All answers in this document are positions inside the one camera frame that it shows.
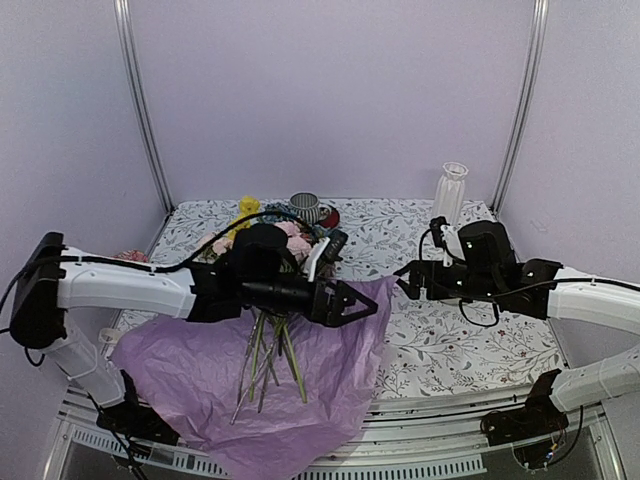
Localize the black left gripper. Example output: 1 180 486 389
242 274 380 329

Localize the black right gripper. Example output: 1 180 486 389
394 260 501 304

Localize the pink paper flower bouquet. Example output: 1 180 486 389
188 197 334 407

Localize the white ribbed vase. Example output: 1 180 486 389
432 162 469 227

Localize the purple wrapping paper sheet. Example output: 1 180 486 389
111 276 395 479

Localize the cream printed ribbon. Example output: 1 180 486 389
98 328 123 345

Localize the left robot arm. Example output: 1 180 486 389
7 224 378 445

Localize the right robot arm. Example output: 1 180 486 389
396 217 639 446

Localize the red patterned saucer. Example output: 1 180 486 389
318 204 340 229

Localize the floral tablecloth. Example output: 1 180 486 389
97 198 564 401

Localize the striped ceramic cup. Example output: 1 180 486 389
289 192 321 224

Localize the pink patterned bowl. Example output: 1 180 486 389
115 249 149 263

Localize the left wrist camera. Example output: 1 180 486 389
303 229 348 282

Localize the right metal frame post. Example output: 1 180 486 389
490 0 549 217

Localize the metal frame post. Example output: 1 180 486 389
490 0 549 217
113 0 175 215

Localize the aluminium front rail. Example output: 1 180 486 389
42 387 629 479

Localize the left metal frame post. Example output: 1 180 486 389
113 0 175 215

